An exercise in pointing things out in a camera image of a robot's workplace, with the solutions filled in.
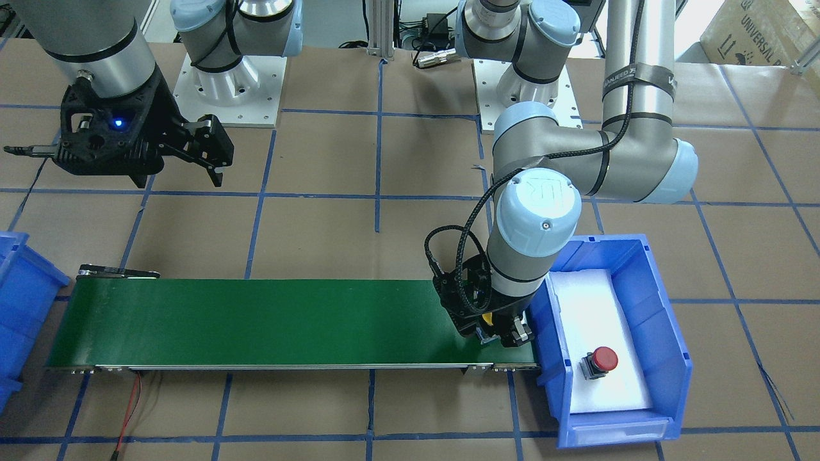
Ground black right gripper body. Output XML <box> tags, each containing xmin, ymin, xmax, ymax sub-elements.
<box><xmin>3</xmin><ymin>64</ymin><xmax>234</xmax><ymax>188</ymax></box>

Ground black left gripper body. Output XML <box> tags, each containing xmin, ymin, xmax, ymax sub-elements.
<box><xmin>433</xmin><ymin>255</ymin><xmax>532</xmax><ymax>344</ymax></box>

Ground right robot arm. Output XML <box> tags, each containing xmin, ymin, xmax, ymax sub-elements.
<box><xmin>4</xmin><ymin>1</ymin><xmax>304</xmax><ymax>188</ymax></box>

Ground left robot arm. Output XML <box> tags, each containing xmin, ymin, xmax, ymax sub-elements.
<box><xmin>424</xmin><ymin>1</ymin><xmax>699</xmax><ymax>347</ymax></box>

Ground blue bin with buttons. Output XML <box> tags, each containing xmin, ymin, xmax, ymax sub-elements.
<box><xmin>527</xmin><ymin>234</ymin><xmax>693</xmax><ymax>448</ymax></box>

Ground white foam pad source bin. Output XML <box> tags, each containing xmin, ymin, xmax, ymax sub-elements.
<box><xmin>548</xmin><ymin>269</ymin><xmax>653</xmax><ymax>414</ymax></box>

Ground red push button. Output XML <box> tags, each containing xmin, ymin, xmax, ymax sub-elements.
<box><xmin>580</xmin><ymin>345</ymin><xmax>619</xmax><ymax>380</ymax></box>

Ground green conveyor belt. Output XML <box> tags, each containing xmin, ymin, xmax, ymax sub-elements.
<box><xmin>47</xmin><ymin>277</ymin><xmax>537</xmax><ymax>371</ymax></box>

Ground blue empty bin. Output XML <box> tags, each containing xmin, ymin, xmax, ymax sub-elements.
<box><xmin>1</xmin><ymin>231</ymin><xmax>69</xmax><ymax>408</ymax></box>

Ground black power adapter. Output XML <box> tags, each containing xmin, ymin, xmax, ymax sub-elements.
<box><xmin>420</xmin><ymin>13</ymin><xmax>449</xmax><ymax>43</ymax></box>

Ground cardboard box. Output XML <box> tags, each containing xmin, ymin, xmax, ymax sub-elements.
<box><xmin>700</xmin><ymin>1</ymin><xmax>819</xmax><ymax>65</ymax></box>

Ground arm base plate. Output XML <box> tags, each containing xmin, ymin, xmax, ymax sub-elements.
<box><xmin>173</xmin><ymin>56</ymin><xmax>288</xmax><ymax>128</ymax></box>
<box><xmin>473</xmin><ymin>60</ymin><xmax>582</xmax><ymax>134</ymax></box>

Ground aluminium profile post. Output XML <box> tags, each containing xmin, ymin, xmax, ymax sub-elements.
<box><xmin>365</xmin><ymin>1</ymin><xmax>398</xmax><ymax>61</ymax></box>

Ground red black motor wires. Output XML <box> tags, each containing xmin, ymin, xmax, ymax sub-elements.
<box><xmin>115</xmin><ymin>371</ymin><xmax>164</xmax><ymax>453</ymax></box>

